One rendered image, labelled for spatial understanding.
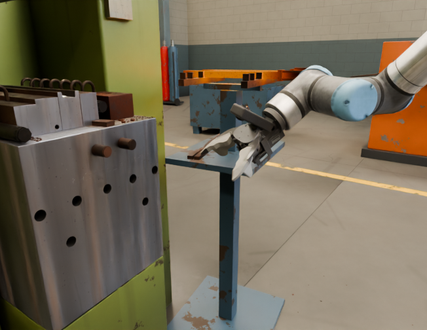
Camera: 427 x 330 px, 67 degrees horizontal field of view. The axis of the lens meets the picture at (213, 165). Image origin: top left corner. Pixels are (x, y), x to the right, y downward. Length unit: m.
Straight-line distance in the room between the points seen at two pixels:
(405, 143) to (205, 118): 2.56
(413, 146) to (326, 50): 4.78
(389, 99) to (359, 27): 7.42
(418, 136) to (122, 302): 3.55
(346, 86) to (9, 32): 1.04
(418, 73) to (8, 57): 1.17
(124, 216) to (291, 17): 8.13
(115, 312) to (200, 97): 4.05
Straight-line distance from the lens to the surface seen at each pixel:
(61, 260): 0.83
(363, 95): 0.77
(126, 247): 0.95
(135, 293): 1.05
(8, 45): 1.30
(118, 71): 1.10
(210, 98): 4.72
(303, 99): 0.84
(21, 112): 0.77
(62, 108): 0.82
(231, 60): 9.51
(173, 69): 8.05
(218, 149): 0.85
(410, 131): 4.05
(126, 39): 1.13
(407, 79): 0.84
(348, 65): 8.27
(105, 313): 0.99
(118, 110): 0.91
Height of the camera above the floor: 1.07
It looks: 18 degrees down
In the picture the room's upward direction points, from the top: straight up
